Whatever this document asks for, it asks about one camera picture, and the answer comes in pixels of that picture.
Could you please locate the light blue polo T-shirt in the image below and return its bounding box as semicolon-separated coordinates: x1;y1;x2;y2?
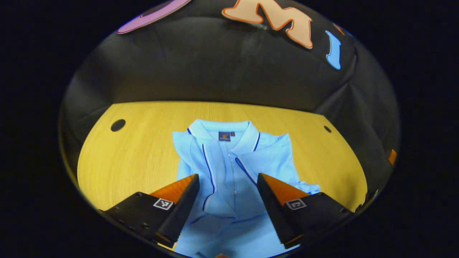
172;119;321;258

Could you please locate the black backdrop cloth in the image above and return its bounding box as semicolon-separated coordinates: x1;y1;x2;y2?
59;0;400;201

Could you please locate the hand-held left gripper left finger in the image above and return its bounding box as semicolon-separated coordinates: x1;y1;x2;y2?
100;174;200;248

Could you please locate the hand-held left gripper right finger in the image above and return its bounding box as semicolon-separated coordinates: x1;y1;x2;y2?
256;173;355;249

